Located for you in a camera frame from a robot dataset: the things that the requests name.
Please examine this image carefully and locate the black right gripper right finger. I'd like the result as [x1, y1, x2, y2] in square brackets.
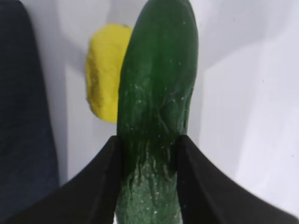
[176, 135, 299, 224]

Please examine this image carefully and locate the navy blue lunch bag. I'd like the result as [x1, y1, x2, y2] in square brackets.
[0, 0, 59, 221]

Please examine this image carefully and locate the green cucumber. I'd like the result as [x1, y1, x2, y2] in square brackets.
[115, 0, 199, 224]

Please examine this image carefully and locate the yellow lemon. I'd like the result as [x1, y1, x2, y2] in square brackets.
[85, 23, 133, 123]

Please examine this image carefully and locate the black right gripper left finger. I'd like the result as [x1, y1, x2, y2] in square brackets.
[5, 136, 123, 224]

